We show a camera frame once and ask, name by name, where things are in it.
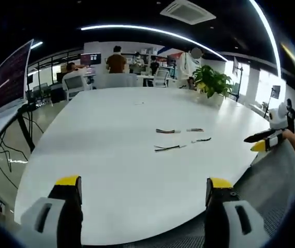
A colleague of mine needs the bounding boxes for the wall display screen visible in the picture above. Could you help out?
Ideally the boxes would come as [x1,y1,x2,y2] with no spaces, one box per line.
[80,52,102,66]

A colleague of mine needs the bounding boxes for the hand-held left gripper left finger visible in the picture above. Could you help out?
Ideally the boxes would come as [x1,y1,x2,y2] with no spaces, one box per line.
[20,175,83,248]

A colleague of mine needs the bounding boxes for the large curved monitor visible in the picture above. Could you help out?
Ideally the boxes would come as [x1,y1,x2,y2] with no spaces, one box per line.
[0,38,34,112]

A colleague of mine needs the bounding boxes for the JST connector black wires long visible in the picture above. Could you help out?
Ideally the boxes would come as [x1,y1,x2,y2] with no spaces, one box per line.
[154,145,187,152]

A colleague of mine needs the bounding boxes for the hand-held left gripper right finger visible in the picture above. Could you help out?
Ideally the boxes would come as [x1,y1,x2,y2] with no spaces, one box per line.
[204,177,271,248]

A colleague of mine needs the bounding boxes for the black tripod with device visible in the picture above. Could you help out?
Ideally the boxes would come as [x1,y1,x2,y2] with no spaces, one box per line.
[265,85,282,120]

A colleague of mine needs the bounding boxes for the white mesh office chair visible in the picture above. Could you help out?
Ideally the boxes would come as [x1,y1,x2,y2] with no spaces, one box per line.
[62,74,93,101]
[153,67,170,87]

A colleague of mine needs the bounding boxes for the ceiling air conditioner vent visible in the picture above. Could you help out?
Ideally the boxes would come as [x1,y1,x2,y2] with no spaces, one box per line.
[159,0,217,25]

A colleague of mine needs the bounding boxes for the green potted plant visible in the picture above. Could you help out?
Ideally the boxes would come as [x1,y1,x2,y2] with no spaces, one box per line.
[191,64,238,99]

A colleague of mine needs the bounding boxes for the black floor cables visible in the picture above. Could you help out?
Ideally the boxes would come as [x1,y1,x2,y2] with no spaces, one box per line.
[0,116,45,189]

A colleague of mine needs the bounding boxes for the grey mesh office chair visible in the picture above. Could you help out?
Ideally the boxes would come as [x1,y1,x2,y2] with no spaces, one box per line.
[230,141,295,248]

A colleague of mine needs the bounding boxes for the JST connector black wires short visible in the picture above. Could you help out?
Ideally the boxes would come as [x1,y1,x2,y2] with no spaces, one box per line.
[190,137,212,144]

